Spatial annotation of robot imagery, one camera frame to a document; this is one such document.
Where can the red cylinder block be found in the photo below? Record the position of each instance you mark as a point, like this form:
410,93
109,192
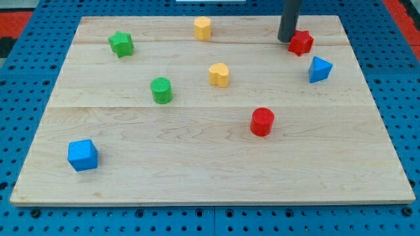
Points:
262,120

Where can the yellow heart block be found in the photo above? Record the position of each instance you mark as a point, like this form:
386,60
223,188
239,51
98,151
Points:
219,75

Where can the green cylinder block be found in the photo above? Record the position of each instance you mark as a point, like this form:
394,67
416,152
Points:
161,90

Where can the light wooden board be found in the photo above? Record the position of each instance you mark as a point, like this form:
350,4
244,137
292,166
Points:
328,144

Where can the yellow pentagon block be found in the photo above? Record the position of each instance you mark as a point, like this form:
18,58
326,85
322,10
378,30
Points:
202,28

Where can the green star block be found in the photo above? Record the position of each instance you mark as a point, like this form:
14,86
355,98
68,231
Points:
121,44

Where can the red star block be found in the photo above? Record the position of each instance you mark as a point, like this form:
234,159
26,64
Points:
301,42

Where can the blue triangle block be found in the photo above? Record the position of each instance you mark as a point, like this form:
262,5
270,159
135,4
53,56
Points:
319,69

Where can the blue cube block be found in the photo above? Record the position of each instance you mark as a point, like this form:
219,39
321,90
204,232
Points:
82,155

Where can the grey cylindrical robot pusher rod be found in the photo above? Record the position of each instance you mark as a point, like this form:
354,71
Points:
288,21

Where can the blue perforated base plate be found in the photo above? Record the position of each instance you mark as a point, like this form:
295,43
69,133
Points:
385,39

